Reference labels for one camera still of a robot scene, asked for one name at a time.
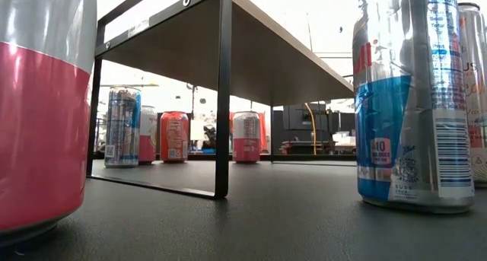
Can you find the silver can black top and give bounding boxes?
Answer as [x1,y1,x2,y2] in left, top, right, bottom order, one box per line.
[457,2,487,188]

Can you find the red soda can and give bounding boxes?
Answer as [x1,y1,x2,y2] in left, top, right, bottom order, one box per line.
[159,110,190,164]

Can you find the black table frame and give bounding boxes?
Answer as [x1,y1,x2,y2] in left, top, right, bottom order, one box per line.
[91,154,358,164]

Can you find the white boxes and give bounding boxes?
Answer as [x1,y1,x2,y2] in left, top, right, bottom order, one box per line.
[333,131,357,148]

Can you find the white sign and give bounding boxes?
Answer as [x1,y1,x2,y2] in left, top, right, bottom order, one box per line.
[189,119,205,142]

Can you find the blue silver energy drink can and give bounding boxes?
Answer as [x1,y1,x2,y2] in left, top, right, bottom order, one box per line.
[352,0,476,215]
[103,85,142,169]

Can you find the black stand pole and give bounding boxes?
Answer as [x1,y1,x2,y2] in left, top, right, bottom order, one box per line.
[186,84,199,119]

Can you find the black cabinet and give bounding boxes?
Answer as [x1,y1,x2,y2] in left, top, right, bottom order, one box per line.
[272,103,357,155]

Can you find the yellow cable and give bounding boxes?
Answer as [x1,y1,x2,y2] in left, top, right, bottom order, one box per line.
[303,103,317,156]

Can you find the wooden board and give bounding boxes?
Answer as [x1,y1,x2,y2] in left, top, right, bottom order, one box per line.
[86,0,355,200]

